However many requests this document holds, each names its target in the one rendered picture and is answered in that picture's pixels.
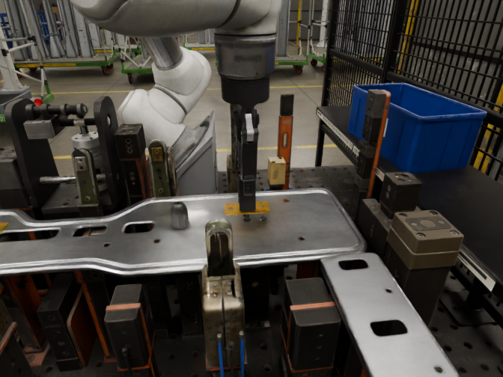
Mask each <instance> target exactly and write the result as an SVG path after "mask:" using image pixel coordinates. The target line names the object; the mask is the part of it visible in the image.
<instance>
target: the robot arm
mask: <svg viewBox="0 0 503 377"><path fill-rule="evenodd" d="M70 1H71V3H72V4H73V6H74V7H75V9H77V11H78V12H79V13H80V14H81V15H82V16H83V17H84V18H86V19H87V20H89V21H90V22H92V23H93V24H95V25H97V26H99V27H101V28H104V29H105V30H108V31H111V32H114V33H116V34H122V35H125V36H129V37H140V39H141V41H142V43H143V44H144V46H145V47H146V49H147V51H148V52H149V54H150V56H151V57H152V59H153V65H152V71H153V76H154V81H155V83H156V84H155V85H154V86H153V88H152V89H151V90H149V91H148V92H147V91H145V90H144V89H137V90H134V91H131V92H129V94H128V96H127V97H126V99H125V100H124V102H123V103H122V105H121V106H120V108H119V109H118V114H119V117H120V119H121V122H122V124H135V123H142V124H143V128H144V137H145V142H146V148H147V149H148V145H149V143H150V142H151V141H152V140H154V139H160V140H162V141H164V142H165V143H166V147H173V149H174V159H175V165H177V164H178V163H179V162H180V161H181V160H182V159H183V158H184V157H185V156H186V154H187V153H188V152H189V151H190V150H191V149H193V147H194V146H195V145H196V144H197V143H198V136H199V132H200V130H201V127H200V126H199V125H198V126H196V127H195V128H194V129H193V130H191V129H190V128H189V127H187V126H186V125H185V124H184V123H183V121H184V118H185V116H186V115H187V114H188V113H189V112H190V111H191V110H192V109H193V108H194V106H195V105H196V104H197V102H198V101H199V100H200V98H202V96H203V95H204V93H205V91H206V89H207V88H208V86H209V83H210V79H211V74H212V71H211V68H210V64H209V62H208V61H207V59H206V58H205V57H204V56H203V55H201V54H200V53H198V52H196V51H192V50H188V49H185V48H183V47H180V46H179V45H178V43H177V40H176V38H175V36H181V35H187V34H194V33H198V32H202V31H204V30H207V29H211V28H213V30H214V38H213V39H214V42H215V55H216V60H217V64H218V67H217V72H218V73H220V74H222V76H221V83H222V99H223V100H224V101H225V102H227V103H230V104H237V108H235V109H234V110H233V117H234V123H235V133H236V135H237V161H238V165H237V167H238V168H239V169H240V170H237V175H236V177H237V185H238V204H239V206H240V211H248V210H256V179H257V142H258V136H259V133H260V132H259V129H258V128H257V126H258V124H259V114H258V113H257V109H255V108H254V107H255V106H256V105H257V104H258V103H263V102H266V101H267V100H268V99H269V75H268V74H270V73H272V72H273V71H274V69H275V42H276V36H275V33H276V26H277V21H278V17H279V14H280V11H281V1H282V0H70Z"/></svg>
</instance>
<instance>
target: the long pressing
mask: <svg viewBox="0 0 503 377"><path fill-rule="evenodd" d="M284 200H288V202H285V201H284ZM177 201H181V202H183V203H185V205H186V207H187V209H188V215H189V226H188V227H186V228H184V229H181V230H178V229H174V228H173V227H172V223H171V206H172V204H173V203H174V202H177ZM257 201H267V202H268V204H269V208H270V212H269V213H259V214H249V219H250V221H244V220H245V219H246V217H244V216H243V215H226V214H225V204H226V203H238V192H235V193H223V194H198V195H186V196H173V197H151V198H147V199H144V200H140V201H139V202H137V203H134V204H133V205H131V206H128V207H127V208H125V209H122V210H121V211H119V212H116V213H114V214H111V215H106V216H100V217H87V218H65V219H53V220H35V219H33V218H31V217H30V216H29V215H27V214H26V213H25V212H23V211H22V210H19V209H0V223H2V222H7V223H8V226H7V227H6V228H5V229H4V230H3V231H2V232H1V234H0V235H2V234H4V233H21V232H33V231H44V230H58V233H57V235H56V236H55V237H53V238H51V239H35V240H25V241H14V242H0V277H10V276H19V275H37V274H46V273H56V272H74V271H85V270H88V271H96V272H101V273H104V274H108V275H114V276H117V277H121V278H137V277H147V276H156V275H173V274H183V273H192V272H202V268H203V266H204V265H206V264H207V251H206V243H205V226H206V224H207V222H209V221H211V220H213V219H215V218H223V219H226V220H228V221H229V222H230V223H231V226H232V233H233V249H234V250H233V254H234V262H236V263H238V264H239V266H240V269H244V268H254V267H263V266H280V265H290V264H299V263H316V262H320V258H321V257H324V256H332V255H342V254H359V253H366V251H367V249H368V244H367V242H366V240H365V238H364V237H363V235H362V234H361V233H360V231H359V229H358V228H357V226H356V225H355V224H354V222H353V220H352V219H351V217H350V216H349V215H348V213H347V211H346V210H345V208H344V207H343V206H342V204H341V202H340V201H339V200H338V199H337V198H336V196H335V195H334V194H333V193H332V192H331V191H330V190H328V189H326V188H298V189H285V190H272V191H256V202H257ZM262 215H264V216H265V219H266V220H263V221H262V220H260V217H261V216H262ZM132 224H152V225H153V228H152V230H151V231H148V232H141V233H125V232H124V231H125V229H126V227H127V226H129V225H132ZM89 227H106V231H105V233H104V234H102V235H99V236H78V237H74V236H73V235H74V233H75V232H76V231H77V230H78V229H80V228H89ZM300 237H302V238H304V240H300V239H299V238H300ZM156 240H159V242H157V243H155V241H156ZM105 244H110V245H109V246H107V247H105V246H104V245H105ZM207 271H208V266H207Z"/></svg>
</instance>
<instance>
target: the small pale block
mask: <svg viewBox="0 0 503 377"><path fill-rule="evenodd" d="M285 171H286V162H285V160H284V158H283V157H269V158H268V179H267V181H268V183H269V190H270V191H272V190H283V187H285ZM277 287H279V281H278V266H270V287H269V288H277Z"/></svg>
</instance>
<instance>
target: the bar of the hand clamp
mask: <svg viewBox="0 0 503 377"><path fill-rule="evenodd" d="M229 104H230V103H229ZM235 108H237V104H230V123H231V158H232V169H233V170H236V150H237V135H236V133H235V123H234V117H233V110H234V109H235Z"/></svg>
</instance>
